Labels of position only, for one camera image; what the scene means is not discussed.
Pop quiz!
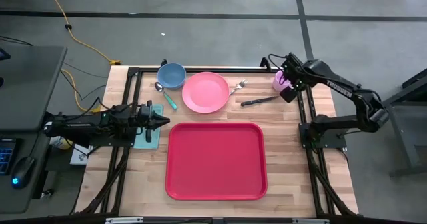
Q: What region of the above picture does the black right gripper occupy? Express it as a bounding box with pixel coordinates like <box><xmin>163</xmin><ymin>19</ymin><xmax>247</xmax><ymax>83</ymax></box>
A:
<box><xmin>279</xmin><ymin>52</ymin><xmax>306</xmax><ymax>92</ymax></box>

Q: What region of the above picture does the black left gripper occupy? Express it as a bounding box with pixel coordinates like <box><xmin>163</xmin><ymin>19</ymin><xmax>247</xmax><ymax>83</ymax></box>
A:
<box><xmin>135</xmin><ymin>99</ymin><xmax>171</xmax><ymax>143</ymax></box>

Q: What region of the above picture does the lilac plastic mug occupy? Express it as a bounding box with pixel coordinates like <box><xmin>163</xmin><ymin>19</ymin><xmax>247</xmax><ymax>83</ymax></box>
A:
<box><xmin>271</xmin><ymin>69</ymin><xmax>290</xmax><ymax>92</ymax></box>

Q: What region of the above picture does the teal cloth napkin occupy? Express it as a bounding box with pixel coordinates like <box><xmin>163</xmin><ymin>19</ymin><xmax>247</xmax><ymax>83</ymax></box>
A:
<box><xmin>133</xmin><ymin>103</ymin><xmax>164</xmax><ymax>151</ymax></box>

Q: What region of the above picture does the spoon with teal handle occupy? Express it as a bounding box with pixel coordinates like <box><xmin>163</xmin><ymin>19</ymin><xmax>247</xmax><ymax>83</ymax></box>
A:
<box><xmin>154</xmin><ymin>81</ymin><xmax>179</xmax><ymax>111</ymax></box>

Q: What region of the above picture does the knife with black handle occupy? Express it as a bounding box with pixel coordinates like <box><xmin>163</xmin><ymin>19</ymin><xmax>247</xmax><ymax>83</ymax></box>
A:
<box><xmin>240</xmin><ymin>95</ymin><xmax>280</xmax><ymax>107</ymax></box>

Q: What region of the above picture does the fork with teal handle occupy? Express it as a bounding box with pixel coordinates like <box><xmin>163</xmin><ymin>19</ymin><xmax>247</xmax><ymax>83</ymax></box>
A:
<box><xmin>228</xmin><ymin>79</ymin><xmax>248</xmax><ymax>97</ymax></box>

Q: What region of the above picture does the blue plastic bowl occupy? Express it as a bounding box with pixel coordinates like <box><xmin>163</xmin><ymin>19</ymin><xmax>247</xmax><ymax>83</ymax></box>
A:
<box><xmin>157</xmin><ymin>62</ymin><xmax>187</xmax><ymax>91</ymax></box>

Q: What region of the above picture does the pink plastic plate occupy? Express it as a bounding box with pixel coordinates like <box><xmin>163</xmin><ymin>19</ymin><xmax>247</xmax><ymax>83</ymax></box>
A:
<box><xmin>181</xmin><ymin>71</ymin><xmax>230</xmax><ymax>115</ymax></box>

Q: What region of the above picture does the red plastic tray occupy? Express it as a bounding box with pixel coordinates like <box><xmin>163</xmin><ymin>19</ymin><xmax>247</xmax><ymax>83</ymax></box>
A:
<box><xmin>165</xmin><ymin>122</ymin><xmax>268</xmax><ymax>201</ymax></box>

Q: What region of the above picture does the white printed box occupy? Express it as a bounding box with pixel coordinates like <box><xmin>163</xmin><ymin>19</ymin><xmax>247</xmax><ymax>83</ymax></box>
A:
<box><xmin>69</xmin><ymin>143</ymin><xmax>93</xmax><ymax>167</ymax></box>

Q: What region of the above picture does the yellow bottle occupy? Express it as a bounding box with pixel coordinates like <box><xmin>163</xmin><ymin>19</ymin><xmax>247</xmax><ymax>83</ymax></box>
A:
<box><xmin>49</xmin><ymin>135</ymin><xmax>73</xmax><ymax>151</ymax></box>

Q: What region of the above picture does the dark grey desk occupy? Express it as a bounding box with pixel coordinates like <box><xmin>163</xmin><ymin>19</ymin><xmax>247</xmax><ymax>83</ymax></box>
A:
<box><xmin>0</xmin><ymin>43</ymin><xmax>68</xmax><ymax>215</ymax></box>

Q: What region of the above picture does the grey metal stand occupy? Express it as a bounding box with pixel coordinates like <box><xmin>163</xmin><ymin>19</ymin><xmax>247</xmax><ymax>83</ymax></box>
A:
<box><xmin>380</xmin><ymin>67</ymin><xmax>427</xmax><ymax>179</ymax></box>

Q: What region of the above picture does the black computer mouse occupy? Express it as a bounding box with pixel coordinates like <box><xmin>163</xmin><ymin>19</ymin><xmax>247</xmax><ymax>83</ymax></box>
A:
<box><xmin>11</xmin><ymin>156</ymin><xmax>36</xmax><ymax>189</ymax></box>

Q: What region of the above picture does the black backlit keyboard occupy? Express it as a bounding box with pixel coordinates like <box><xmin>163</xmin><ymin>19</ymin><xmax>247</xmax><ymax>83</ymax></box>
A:
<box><xmin>0</xmin><ymin>137</ymin><xmax>17</xmax><ymax>177</ymax></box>

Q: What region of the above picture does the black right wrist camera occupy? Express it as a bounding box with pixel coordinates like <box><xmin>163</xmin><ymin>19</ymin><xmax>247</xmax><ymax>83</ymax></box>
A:
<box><xmin>279</xmin><ymin>85</ymin><xmax>298</xmax><ymax>103</ymax></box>

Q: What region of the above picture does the black aluminium table frame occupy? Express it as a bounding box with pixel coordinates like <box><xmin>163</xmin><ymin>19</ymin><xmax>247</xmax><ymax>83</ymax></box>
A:
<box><xmin>71</xmin><ymin>65</ymin><xmax>360</xmax><ymax>218</ymax></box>

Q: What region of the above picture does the yellow extension cable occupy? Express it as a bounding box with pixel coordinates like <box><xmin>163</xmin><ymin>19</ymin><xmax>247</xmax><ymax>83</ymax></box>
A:
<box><xmin>41</xmin><ymin>0</ymin><xmax>121</xmax><ymax>113</ymax></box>

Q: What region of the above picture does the silver metal bracket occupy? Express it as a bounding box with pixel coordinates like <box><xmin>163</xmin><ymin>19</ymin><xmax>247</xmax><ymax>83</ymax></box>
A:
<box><xmin>292</xmin><ymin>218</ymin><xmax>330</xmax><ymax>224</ymax></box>
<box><xmin>105</xmin><ymin>217</ymin><xmax>144</xmax><ymax>224</ymax></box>

